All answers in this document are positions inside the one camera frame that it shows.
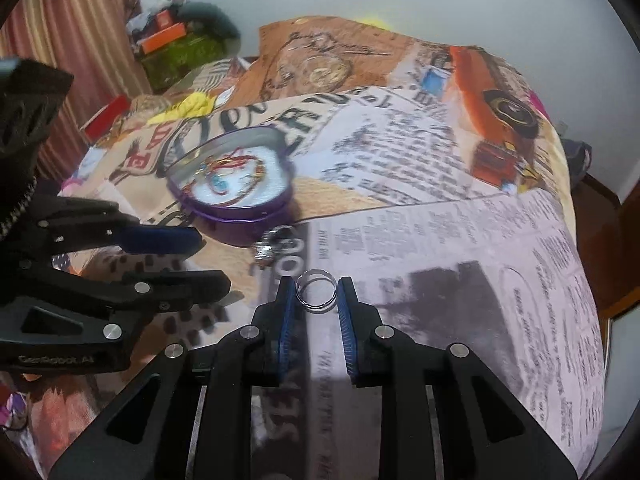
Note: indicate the yellow plastic stool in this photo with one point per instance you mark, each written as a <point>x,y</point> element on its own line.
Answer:
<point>375,21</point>

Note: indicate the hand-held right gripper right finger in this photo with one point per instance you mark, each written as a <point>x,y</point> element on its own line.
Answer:
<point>346,330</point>

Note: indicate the pink cloth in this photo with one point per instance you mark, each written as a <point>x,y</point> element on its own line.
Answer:
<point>540,105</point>

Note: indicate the dark jacket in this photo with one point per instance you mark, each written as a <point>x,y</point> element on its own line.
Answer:
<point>210,22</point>

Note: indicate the printed blanket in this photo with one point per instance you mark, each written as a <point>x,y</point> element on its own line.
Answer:
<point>425,210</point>

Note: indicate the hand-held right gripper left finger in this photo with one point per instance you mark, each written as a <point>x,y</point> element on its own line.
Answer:
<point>286,330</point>

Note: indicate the small orange box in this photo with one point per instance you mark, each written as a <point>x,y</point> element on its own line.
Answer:
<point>162,19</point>

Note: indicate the red box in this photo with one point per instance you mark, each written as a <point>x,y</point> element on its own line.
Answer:
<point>106,117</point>

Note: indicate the striped brown curtain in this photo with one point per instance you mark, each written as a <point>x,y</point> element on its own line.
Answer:
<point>75,25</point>

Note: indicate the wall socket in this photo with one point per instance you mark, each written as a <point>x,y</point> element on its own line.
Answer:
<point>562,126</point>

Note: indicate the dark bag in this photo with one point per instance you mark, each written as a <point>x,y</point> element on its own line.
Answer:
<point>576,157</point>

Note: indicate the flat orange box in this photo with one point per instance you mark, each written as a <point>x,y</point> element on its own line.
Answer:
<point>162,39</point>

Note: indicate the purple heart-shaped tin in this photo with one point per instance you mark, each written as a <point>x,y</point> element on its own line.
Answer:
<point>260,210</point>

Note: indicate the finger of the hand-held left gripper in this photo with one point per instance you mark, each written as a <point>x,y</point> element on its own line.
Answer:
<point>190,285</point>
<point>160,240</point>

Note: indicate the yellow cloth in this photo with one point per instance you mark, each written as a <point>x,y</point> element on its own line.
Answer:
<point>187,106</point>

